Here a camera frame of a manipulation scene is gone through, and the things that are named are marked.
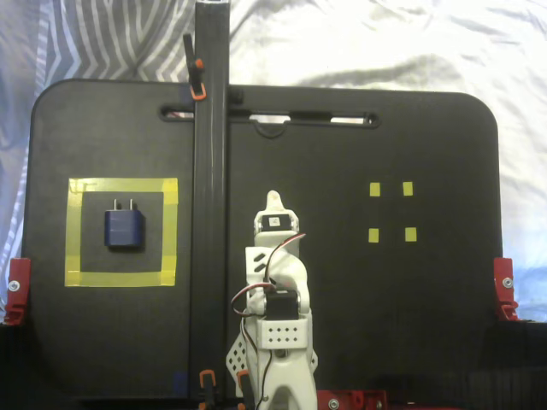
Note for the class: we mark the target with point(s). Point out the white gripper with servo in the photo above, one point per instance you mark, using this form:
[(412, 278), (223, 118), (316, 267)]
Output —
[(273, 223)]

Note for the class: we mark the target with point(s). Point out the blue white USB wall charger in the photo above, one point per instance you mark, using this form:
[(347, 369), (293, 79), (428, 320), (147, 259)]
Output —
[(125, 228)]

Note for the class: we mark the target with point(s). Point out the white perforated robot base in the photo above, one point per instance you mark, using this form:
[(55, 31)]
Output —
[(231, 363)]

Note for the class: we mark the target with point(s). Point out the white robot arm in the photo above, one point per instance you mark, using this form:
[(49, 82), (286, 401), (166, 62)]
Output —
[(282, 335)]

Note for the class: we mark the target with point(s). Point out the small yellow tape marker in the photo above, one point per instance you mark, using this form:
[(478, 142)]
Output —
[(374, 189), (410, 234), (373, 235), (407, 189)]

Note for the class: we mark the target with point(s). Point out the orange black spring clamp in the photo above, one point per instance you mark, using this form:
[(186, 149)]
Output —
[(195, 77)]

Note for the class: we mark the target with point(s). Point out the yellow tape square outline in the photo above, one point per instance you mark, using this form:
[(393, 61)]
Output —
[(119, 185)]

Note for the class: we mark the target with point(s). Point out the small orange black clamp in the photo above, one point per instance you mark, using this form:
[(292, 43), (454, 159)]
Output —
[(243, 378), (207, 380)]

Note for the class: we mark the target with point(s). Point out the white grey patterned bedsheet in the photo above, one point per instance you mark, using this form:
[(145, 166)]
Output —
[(384, 42)]

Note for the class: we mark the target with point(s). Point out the small blue tape piece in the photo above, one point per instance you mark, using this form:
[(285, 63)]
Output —
[(180, 380)]

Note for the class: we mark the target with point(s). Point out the red screw clamp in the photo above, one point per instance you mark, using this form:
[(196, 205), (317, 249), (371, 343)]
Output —
[(354, 400)]

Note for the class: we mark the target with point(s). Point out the black curved backdrop board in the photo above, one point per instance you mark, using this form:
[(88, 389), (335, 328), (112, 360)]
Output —
[(521, 363)]

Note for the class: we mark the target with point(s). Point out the red corner bracket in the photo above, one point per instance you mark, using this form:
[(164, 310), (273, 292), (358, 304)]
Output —
[(18, 290), (505, 290)]

